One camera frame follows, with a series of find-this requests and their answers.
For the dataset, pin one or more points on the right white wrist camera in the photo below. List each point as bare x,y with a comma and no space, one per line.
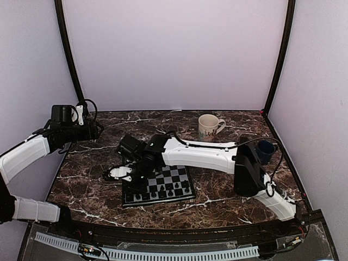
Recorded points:
117,173

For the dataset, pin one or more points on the cream seashell mug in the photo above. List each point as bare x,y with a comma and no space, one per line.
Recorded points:
209,126

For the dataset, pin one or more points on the dark blue mug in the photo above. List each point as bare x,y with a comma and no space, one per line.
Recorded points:
265,150

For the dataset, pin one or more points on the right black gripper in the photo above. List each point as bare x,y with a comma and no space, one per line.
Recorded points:
134,188

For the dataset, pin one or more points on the black white chessboard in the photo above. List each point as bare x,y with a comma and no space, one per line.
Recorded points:
172,184

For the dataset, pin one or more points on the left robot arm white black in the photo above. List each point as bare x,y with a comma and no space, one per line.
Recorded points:
68,125

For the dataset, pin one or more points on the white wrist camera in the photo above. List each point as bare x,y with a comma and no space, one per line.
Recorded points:
117,173
79,114

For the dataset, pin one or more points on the right black frame post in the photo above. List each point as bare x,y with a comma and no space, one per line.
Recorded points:
281,56

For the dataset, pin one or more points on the black frame post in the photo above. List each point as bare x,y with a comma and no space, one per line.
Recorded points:
67,49
281,56

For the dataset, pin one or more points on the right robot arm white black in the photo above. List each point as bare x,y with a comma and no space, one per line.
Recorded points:
239,159

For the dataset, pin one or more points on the black chess knight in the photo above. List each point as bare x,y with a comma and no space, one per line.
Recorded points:
162,194

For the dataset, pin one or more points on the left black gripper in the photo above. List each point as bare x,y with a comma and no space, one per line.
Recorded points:
94,135

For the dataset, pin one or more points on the left black frame post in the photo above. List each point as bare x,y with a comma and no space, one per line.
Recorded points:
67,49

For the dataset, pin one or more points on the white slotted cable duct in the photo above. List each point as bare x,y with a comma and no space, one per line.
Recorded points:
133,251

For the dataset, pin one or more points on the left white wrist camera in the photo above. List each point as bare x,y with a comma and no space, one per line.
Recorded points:
79,114

